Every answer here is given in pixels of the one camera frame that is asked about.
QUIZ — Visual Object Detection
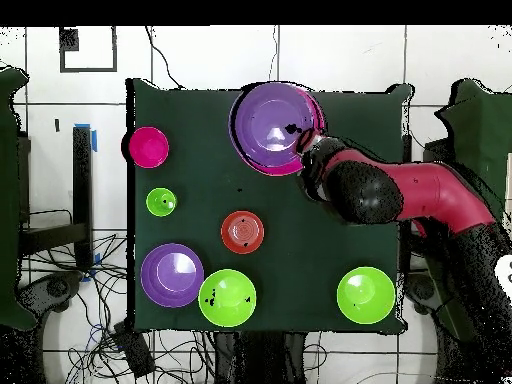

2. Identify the black power strip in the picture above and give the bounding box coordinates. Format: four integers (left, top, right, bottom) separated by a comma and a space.
113, 321, 156, 379

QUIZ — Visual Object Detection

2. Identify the purple plastic bowl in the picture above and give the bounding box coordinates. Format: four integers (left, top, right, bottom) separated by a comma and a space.
228, 81, 323, 170
140, 242, 206, 309

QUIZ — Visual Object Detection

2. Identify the dark green tablecloth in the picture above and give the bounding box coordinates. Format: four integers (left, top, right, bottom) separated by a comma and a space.
125, 77, 415, 335

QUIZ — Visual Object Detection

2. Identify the large pink plastic bowl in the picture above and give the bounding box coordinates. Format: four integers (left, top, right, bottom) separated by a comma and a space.
238, 87, 326, 178

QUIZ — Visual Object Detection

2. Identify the floor cable bundle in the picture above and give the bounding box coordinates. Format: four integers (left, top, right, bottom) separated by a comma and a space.
19, 207, 217, 384

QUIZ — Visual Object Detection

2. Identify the green-covered side table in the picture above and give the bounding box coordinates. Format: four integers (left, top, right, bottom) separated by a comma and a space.
0, 65, 37, 333
435, 77, 512, 341

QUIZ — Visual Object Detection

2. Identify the small red-pink plastic bowl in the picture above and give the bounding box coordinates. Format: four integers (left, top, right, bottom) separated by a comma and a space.
128, 126, 170, 169

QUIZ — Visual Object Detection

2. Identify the black floor cable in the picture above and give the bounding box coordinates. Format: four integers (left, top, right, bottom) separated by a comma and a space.
144, 26, 185, 90

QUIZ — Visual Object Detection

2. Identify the green plastic cup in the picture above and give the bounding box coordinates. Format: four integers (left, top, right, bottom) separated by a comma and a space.
145, 187, 178, 218

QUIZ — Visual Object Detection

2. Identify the black square floor frame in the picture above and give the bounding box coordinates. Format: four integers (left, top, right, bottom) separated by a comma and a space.
58, 26, 118, 74

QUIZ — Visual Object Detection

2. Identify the small orange-red plastic bowl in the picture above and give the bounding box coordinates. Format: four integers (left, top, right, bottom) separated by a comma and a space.
220, 210, 266, 256

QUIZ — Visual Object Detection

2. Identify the black stand with blue tape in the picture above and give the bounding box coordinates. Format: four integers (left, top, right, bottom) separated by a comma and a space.
17, 123, 99, 277

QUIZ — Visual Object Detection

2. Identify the green plastic bowl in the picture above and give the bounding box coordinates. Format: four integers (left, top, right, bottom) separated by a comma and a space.
198, 268, 258, 328
336, 266, 397, 326

